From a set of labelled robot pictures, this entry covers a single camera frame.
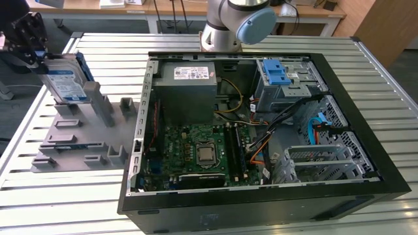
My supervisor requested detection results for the silver CPU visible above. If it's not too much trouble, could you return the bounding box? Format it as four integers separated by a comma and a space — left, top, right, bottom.
198, 146, 215, 164

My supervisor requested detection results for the grey power supply unit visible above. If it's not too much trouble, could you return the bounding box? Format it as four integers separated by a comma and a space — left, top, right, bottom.
152, 61, 219, 126

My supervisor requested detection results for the green motherboard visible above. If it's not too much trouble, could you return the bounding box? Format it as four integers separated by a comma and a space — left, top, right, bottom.
146, 123, 263, 192

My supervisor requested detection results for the black wire bundle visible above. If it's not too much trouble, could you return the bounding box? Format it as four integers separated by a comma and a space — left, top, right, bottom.
250, 95, 327, 157

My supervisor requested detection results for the metal disk bay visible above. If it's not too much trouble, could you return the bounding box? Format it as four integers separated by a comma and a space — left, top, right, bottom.
273, 143, 382, 184

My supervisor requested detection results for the black graphics card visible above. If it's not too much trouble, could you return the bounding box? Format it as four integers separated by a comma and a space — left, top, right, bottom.
178, 172, 227, 189

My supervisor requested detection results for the metal drive cage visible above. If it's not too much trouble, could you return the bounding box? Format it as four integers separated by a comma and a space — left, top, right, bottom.
254, 58, 329, 116

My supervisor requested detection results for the grey parts rack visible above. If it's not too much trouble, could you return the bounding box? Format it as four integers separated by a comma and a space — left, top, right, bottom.
30, 82, 142, 175

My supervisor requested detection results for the hard disk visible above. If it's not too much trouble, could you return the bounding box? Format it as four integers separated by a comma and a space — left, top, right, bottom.
31, 50, 96, 106

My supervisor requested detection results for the blue plastic latch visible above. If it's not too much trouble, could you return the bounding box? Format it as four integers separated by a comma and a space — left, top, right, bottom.
262, 59, 293, 86

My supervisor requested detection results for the grey table foot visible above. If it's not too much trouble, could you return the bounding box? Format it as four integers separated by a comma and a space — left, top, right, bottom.
0, 80, 16, 101

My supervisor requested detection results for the orange wire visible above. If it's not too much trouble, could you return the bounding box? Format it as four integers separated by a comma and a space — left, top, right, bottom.
250, 141, 266, 165

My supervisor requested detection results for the black bin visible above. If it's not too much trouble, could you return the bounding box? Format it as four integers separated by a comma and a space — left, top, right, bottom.
0, 50, 35, 74

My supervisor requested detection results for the blue wire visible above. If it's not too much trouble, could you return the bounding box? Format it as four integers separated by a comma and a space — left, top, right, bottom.
306, 112, 331, 147

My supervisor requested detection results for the wooden cabinet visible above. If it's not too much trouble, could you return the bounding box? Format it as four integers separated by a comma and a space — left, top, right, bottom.
333, 0, 418, 69

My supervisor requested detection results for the black RAM slot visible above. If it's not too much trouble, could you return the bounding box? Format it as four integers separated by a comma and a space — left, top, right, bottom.
226, 124, 239, 182
234, 123, 249, 181

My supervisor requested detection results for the black PC case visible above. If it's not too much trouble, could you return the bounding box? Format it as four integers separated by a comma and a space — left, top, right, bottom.
118, 51, 412, 235

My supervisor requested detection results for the yellow wire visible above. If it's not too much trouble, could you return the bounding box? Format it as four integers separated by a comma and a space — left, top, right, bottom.
214, 77, 245, 115

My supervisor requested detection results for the wooden desk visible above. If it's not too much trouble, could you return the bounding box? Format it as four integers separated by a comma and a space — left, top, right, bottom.
28, 0, 347, 35

